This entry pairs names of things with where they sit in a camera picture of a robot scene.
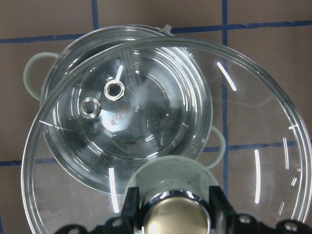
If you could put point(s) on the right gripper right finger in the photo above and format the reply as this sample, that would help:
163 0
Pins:
221 211

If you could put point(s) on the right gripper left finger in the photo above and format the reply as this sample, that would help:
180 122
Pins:
130 215

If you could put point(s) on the glass pot lid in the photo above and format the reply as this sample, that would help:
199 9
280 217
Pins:
265 173

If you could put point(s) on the white steel cooking pot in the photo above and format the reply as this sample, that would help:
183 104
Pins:
120 95

